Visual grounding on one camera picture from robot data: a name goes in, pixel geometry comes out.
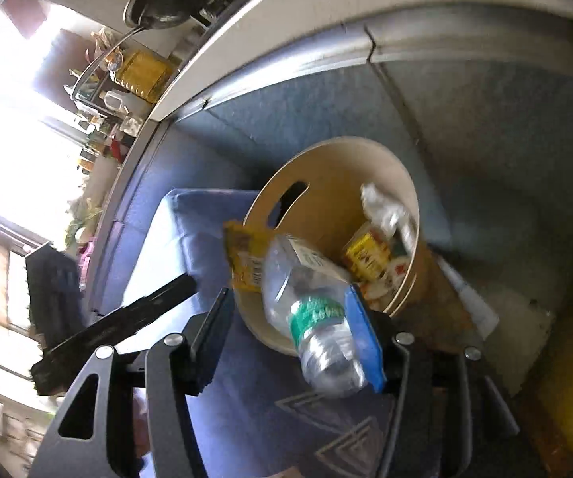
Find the yellow snack wrapper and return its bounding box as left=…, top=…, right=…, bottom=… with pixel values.
left=224, top=221, right=273, bottom=292

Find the yellow cooking oil bottle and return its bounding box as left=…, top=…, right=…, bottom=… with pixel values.
left=113, top=51, right=176, bottom=104

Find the clear plastic water bottle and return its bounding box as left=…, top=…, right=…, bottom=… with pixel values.
left=262, top=234, right=366, bottom=397

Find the blue patterned tablecloth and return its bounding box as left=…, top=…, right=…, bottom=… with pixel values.
left=118, top=189, right=393, bottom=477

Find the crumpled white paper trash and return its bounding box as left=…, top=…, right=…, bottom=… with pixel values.
left=361, top=184, right=417, bottom=255

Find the yellow box in bin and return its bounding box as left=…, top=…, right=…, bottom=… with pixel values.
left=342, top=222, right=392, bottom=283

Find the round wooden trash bin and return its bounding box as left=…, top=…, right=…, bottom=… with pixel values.
left=233, top=137, right=419, bottom=356

